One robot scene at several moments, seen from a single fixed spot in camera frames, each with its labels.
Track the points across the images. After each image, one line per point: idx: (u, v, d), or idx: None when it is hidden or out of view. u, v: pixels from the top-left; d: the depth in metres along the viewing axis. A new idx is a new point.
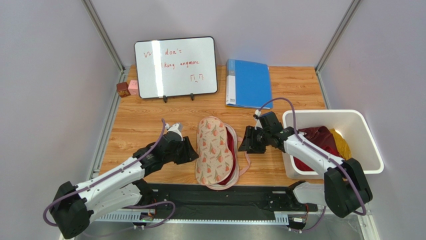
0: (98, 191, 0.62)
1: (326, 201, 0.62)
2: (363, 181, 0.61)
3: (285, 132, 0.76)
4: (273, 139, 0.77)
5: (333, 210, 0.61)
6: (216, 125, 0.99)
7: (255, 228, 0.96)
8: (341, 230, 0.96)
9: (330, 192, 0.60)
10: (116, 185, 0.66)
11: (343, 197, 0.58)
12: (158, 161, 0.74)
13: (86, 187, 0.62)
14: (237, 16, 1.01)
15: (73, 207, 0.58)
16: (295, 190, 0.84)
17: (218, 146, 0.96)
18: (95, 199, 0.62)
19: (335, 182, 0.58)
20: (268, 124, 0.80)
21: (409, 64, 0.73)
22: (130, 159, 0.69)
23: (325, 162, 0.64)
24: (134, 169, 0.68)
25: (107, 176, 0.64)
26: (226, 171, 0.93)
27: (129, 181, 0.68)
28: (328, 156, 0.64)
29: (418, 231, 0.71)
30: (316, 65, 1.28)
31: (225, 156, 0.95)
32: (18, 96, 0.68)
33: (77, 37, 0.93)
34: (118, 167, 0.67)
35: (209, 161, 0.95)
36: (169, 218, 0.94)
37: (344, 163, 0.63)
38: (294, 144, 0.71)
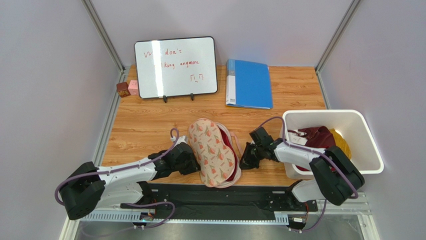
0: (115, 178, 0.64)
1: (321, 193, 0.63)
2: (349, 164, 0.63)
3: (275, 142, 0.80)
4: (266, 152, 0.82)
5: (330, 200, 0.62)
6: (208, 125, 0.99)
7: (255, 228, 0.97)
8: (341, 230, 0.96)
9: (319, 181, 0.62)
10: (130, 178, 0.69)
11: (333, 182, 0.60)
12: (168, 169, 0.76)
13: (106, 171, 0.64)
14: (237, 15, 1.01)
15: (91, 186, 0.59)
16: (294, 191, 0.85)
17: (215, 144, 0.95)
18: (110, 185, 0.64)
19: (321, 169, 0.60)
20: (259, 139, 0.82)
21: (408, 64, 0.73)
22: (145, 158, 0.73)
23: (310, 155, 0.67)
24: (149, 168, 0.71)
25: (127, 167, 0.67)
26: (230, 166, 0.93)
27: (141, 177, 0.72)
28: (312, 149, 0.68)
29: (418, 231, 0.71)
30: (316, 65, 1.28)
31: (225, 153, 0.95)
32: (17, 95, 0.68)
33: (78, 37, 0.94)
34: (135, 162, 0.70)
35: (211, 162, 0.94)
36: (169, 218, 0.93)
37: (327, 151, 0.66)
38: (283, 149, 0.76)
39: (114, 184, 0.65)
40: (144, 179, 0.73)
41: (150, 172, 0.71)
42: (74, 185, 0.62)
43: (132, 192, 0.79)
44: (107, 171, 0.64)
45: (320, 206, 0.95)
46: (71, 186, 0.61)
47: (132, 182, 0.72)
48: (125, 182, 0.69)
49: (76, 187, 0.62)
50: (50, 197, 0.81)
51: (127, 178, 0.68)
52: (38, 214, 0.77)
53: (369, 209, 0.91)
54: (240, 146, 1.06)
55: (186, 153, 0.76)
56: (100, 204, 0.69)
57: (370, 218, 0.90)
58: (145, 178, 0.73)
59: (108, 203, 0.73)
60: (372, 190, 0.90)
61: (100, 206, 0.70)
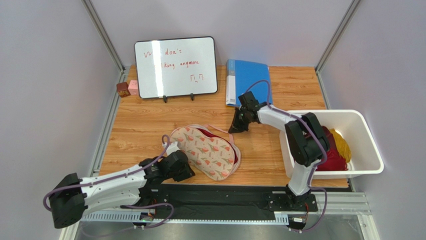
0: (99, 190, 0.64)
1: (291, 153, 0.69)
2: (321, 130, 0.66)
3: (260, 105, 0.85)
4: (250, 113, 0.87)
5: (298, 159, 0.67)
6: (184, 132, 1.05)
7: (255, 228, 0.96)
8: (341, 230, 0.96)
9: (291, 142, 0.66)
10: (117, 188, 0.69)
11: (302, 143, 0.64)
12: (161, 176, 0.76)
13: (89, 182, 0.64)
14: (237, 16, 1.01)
15: (73, 200, 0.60)
16: (290, 186, 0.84)
17: (202, 143, 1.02)
18: (94, 197, 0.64)
19: (294, 130, 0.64)
20: (246, 102, 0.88)
21: (408, 64, 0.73)
22: (135, 167, 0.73)
23: (288, 118, 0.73)
24: (137, 177, 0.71)
25: (112, 177, 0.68)
26: (229, 150, 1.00)
27: (130, 186, 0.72)
28: (290, 114, 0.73)
29: (418, 232, 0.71)
30: (316, 65, 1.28)
31: (216, 142, 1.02)
32: (17, 96, 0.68)
33: (78, 37, 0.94)
34: (123, 171, 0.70)
35: (212, 158, 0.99)
36: (169, 218, 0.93)
37: (304, 116, 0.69)
38: (265, 111, 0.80)
39: (99, 195, 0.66)
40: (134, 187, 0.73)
41: (138, 181, 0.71)
42: (59, 195, 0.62)
43: (126, 196, 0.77)
44: (90, 182, 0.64)
45: (321, 206, 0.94)
46: (56, 196, 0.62)
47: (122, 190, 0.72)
48: (113, 191, 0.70)
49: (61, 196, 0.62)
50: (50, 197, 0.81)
51: (113, 189, 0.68)
52: (38, 214, 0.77)
53: (369, 209, 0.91)
54: (240, 145, 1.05)
55: (180, 161, 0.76)
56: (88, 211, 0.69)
57: (370, 218, 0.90)
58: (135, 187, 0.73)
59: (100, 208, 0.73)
60: (372, 190, 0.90)
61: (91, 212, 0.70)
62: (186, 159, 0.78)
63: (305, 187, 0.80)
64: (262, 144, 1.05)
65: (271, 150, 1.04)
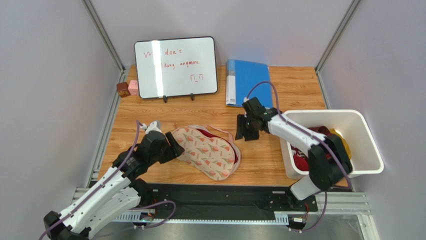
0: (82, 214, 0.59)
1: (311, 176, 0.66)
2: (344, 154, 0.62)
3: (269, 113, 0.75)
4: (257, 120, 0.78)
5: (318, 183, 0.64)
6: (184, 132, 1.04)
7: (255, 228, 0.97)
8: (341, 230, 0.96)
9: (314, 168, 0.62)
10: (101, 202, 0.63)
11: (326, 170, 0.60)
12: (143, 164, 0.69)
13: (68, 213, 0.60)
14: (237, 16, 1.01)
15: (61, 237, 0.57)
16: (292, 188, 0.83)
17: (202, 143, 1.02)
18: (83, 223, 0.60)
19: (319, 157, 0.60)
20: (252, 109, 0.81)
21: (408, 64, 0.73)
22: (110, 170, 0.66)
23: (309, 139, 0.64)
24: (115, 180, 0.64)
25: (89, 195, 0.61)
26: (229, 150, 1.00)
27: (116, 192, 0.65)
28: (311, 134, 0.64)
29: (417, 232, 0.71)
30: (316, 65, 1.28)
31: (215, 142, 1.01)
32: (17, 96, 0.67)
33: (78, 37, 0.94)
34: (98, 183, 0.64)
35: (212, 158, 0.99)
36: (169, 218, 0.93)
37: (327, 139, 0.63)
38: (278, 124, 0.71)
39: (87, 218, 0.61)
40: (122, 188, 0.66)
41: (118, 184, 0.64)
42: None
43: (126, 202, 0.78)
44: (69, 213, 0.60)
45: (320, 206, 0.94)
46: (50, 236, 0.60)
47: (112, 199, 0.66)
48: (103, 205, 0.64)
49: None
50: (50, 197, 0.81)
51: (98, 204, 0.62)
52: (39, 214, 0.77)
53: (369, 209, 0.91)
54: (240, 145, 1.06)
55: (157, 141, 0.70)
56: (94, 231, 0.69)
57: (370, 218, 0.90)
58: (122, 187, 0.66)
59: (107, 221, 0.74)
60: (372, 190, 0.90)
61: (98, 229, 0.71)
62: (163, 137, 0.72)
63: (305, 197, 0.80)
64: (262, 144, 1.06)
65: (271, 150, 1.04)
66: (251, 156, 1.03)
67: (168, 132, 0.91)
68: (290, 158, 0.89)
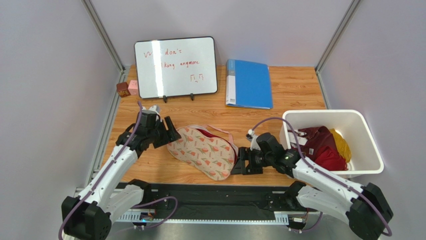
0: (103, 190, 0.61)
1: (351, 227, 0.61)
2: (384, 203, 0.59)
3: (291, 157, 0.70)
4: (279, 166, 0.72)
5: (361, 235, 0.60)
6: (184, 133, 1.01)
7: (255, 228, 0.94)
8: (341, 229, 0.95)
9: (356, 222, 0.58)
10: (117, 176, 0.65)
11: (371, 226, 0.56)
12: (145, 139, 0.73)
13: (89, 191, 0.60)
14: (237, 15, 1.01)
15: (87, 213, 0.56)
16: (300, 197, 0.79)
17: (202, 143, 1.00)
18: (104, 198, 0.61)
19: (363, 214, 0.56)
20: (270, 149, 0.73)
21: (408, 64, 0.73)
22: (116, 148, 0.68)
23: (346, 192, 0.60)
24: (125, 154, 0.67)
25: (105, 171, 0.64)
26: (229, 150, 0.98)
27: (126, 167, 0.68)
28: (348, 185, 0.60)
29: (417, 232, 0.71)
30: (316, 65, 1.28)
31: (216, 142, 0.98)
32: (17, 95, 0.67)
33: (77, 37, 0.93)
34: (109, 160, 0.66)
35: (212, 158, 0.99)
36: (169, 218, 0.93)
37: (364, 190, 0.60)
38: (305, 172, 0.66)
39: (107, 194, 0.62)
40: (130, 164, 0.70)
41: (129, 157, 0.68)
42: (73, 222, 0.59)
43: (133, 194, 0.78)
44: (89, 191, 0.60)
45: None
46: (72, 224, 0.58)
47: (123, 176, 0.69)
48: (117, 182, 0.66)
49: (78, 221, 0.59)
50: (50, 197, 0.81)
51: (115, 178, 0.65)
52: (39, 214, 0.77)
53: None
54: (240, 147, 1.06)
55: (153, 116, 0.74)
56: (112, 219, 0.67)
57: None
58: (131, 163, 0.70)
59: (121, 211, 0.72)
60: None
61: (114, 218, 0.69)
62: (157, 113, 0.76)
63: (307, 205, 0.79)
64: None
65: None
66: None
67: (166, 117, 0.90)
68: None
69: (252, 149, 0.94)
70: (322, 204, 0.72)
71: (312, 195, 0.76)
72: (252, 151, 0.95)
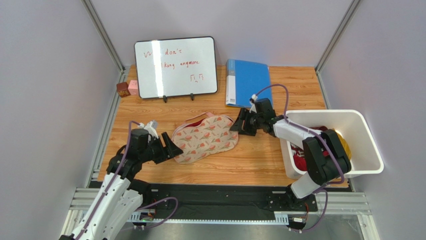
0: (96, 226, 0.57)
1: (307, 170, 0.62)
2: (342, 149, 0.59)
3: (276, 118, 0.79)
4: (265, 126, 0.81)
5: (314, 179, 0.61)
6: (180, 139, 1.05)
7: (255, 228, 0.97)
8: (341, 230, 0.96)
9: (309, 160, 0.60)
10: (109, 210, 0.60)
11: (321, 164, 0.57)
12: (137, 161, 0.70)
13: (81, 230, 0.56)
14: (237, 16, 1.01)
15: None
16: (293, 187, 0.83)
17: (200, 132, 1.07)
18: (98, 234, 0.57)
19: (314, 149, 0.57)
20: (263, 111, 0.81)
21: (408, 64, 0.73)
22: (107, 177, 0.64)
23: (305, 134, 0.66)
24: (116, 183, 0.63)
25: (95, 206, 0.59)
26: (220, 119, 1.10)
27: (119, 196, 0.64)
28: (308, 129, 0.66)
29: (417, 233, 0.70)
30: (316, 65, 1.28)
31: (207, 123, 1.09)
32: (17, 96, 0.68)
33: (77, 37, 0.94)
34: (100, 193, 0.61)
35: (215, 134, 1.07)
36: (169, 218, 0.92)
37: (323, 133, 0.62)
38: (282, 125, 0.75)
39: (101, 229, 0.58)
40: (123, 191, 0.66)
41: (120, 186, 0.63)
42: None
43: (131, 203, 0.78)
44: (81, 230, 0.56)
45: (320, 206, 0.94)
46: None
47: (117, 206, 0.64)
48: (111, 213, 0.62)
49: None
50: (50, 198, 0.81)
51: (108, 211, 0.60)
52: (39, 213, 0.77)
53: (369, 209, 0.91)
54: (239, 146, 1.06)
55: (144, 136, 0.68)
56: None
57: (370, 218, 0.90)
58: (123, 189, 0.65)
59: (117, 230, 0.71)
60: (372, 190, 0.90)
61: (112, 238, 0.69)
62: (148, 133, 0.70)
63: (302, 195, 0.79)
64: (262, 144, 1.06)
65: (271, 150, 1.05)
66: (250, 156, 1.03)
67: (163, 132, 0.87)
68: (291, 158, 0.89)
69: (250, 112, 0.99)
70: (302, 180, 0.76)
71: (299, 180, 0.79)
72: (250, 113, 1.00)
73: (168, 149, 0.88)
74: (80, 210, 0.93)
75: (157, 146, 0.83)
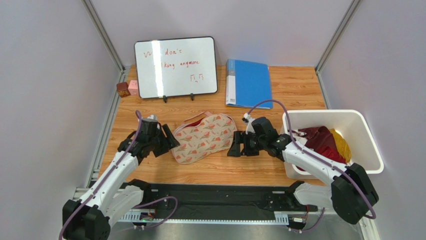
0: (104, 194, 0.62)
1: (335, 209, 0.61)
2: (369, 185, 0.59)
3: (282, 140, 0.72)
4: (271, 149, 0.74)
5: (345, 218, 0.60)
6: (181, 141, 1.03)
7: (255, 228, 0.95)
8: (341, 230, 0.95)
9: (338, 201, 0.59)
10: (117, 182, 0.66)
11: (352, 204, 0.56)
12: (147, 145, 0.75)
13: (90, 195, 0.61)
14: (237, 15, 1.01)
15: (88, 217, 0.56)
16: (295, 193, 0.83)
17: (200, 132, 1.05)
18: (105, 202, 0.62)
19: (343, 191, 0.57)
20: (264, 132, 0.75)
21: (409, 64, 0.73)
22: (118, 154, 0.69)
23: (330, 171, 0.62)
24: (126, 160, 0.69)
25: (105, 177, 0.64)
26: (219, 118, 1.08)
27: (127, 172, 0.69)
28: (332, 164, 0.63)
29: (418, 233, 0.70)
30: (316, 65, 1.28)
31: (207, 122, 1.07)
32: (17, 95, 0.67)
33: (77, 37, 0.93)
34: (110, 165, 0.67)
35: (215, 133, 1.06)
36: (169, 218, 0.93)
37: (349, 170, 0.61)
38: (294, 153, 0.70)
39: (107, 198, 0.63)
40: (131, 170, 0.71)
41: (130, 163, 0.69)
42: (73, 226, 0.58)
43: (133, 195, 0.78)
44: (90, 195, 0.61)
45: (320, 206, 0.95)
46: (72, 229, 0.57)
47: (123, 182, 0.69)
48: (118, 187, 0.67)
49: (78, 225, 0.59)
50: (50, 198, 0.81)
51: (116, 183, 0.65)
52: (40, 213, 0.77)
53: None
54: None
55: (154, 124, 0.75)
56: (112, 223, 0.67)
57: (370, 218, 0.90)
58: (132, 169, 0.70)
59: (120, 214, 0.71)
60: None
61: (114, 221, 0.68)
62: (157, 122, 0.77)
63: (306, 203, 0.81)
64: None
65: None
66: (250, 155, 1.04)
67: (164, 124, 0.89)
68: None
69: (246, 133, 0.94)
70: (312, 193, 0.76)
71: (307, 189, 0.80)
72: (247, 134, 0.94)
73: (170, 141, 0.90)
74: None
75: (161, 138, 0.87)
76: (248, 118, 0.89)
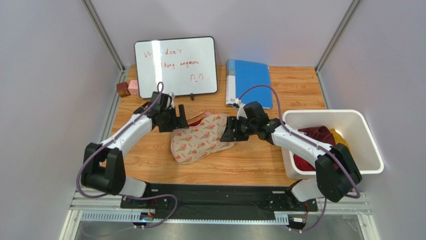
0: (123, 141, 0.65)
1: (318, 188, 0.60)
2: (352, 164, 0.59)
3: (272, 124, 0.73)
4: (261, 132, 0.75)
5: (327, 197, 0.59)
6: (181, 140, 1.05)
7: (255, 228, 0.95)
8: (341, 229, 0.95)
9: (322, 179, 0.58)
10: (134, 136, 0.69)
11: (335, 181, 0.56)
12: (159, 113, 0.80)
13: (111, 139, 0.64)
14: (237, 16, 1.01)
15: (110, 156, 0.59)
16: (294, 189, 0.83)
17: (200, 132, 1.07)
18: (123, 148, 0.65)
19: (326, 168, 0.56)
20: (255, 116, 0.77)
21: (409, 65, 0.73)
22: (134, 115, 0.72)
23: (315, 150, 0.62)
24: (143, 120, 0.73)
25: (124, 129, 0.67)
26: (219, 118, 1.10)
27: (142, 131, 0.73)
28: (317, 144, 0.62)
29: (418, 234, 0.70)
30: (316, 65, 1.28)
31: (207, 122, 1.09)
32: (17, 96, 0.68)
33: (78, 37, 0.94)
34: (128, 122, 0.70)
35: (215, 134, 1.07)
36: (169, 218, 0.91)
37: (333, 148, 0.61)
38: (282, 135, 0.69)
39: (125, 147, 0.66)
40: (144, 130, 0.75)
41: (145, 122, 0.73)
42: (93, 170, 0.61)
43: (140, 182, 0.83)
44: (111, 140, 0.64)
45: (320, 206, 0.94)
46: (91, 172, 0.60)
47: (137, 140, 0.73)
48: (132, 141, 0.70)
49: (96, 170, 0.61)
50: (50, 197, 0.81)
51: (132, 136, 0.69)
52: (40, 212, 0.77)
53: (369, 209, 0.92)
54: (239, 146, 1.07)
55: (165, 97, 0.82)
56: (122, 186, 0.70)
57: (370, 218, 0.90)
58: (145, 129, 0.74)
59: (125, 190, 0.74)
60: (372, 190, 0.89)
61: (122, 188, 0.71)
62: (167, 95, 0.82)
63: (304, 199, 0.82)
64: (262, 144, 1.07)
65: (271, 150, 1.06)
66: (250, 156, 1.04)
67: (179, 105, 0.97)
68: (290, 158, 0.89)
69: (238, 118, 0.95)
70: (308, 188, 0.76)
71: (302, 183, 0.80)
72: (239, 120, 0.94)
73: (179, 122, 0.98)
74: (80, 210, 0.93)
75: (171, 115, 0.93)
76: (239, 104, 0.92)
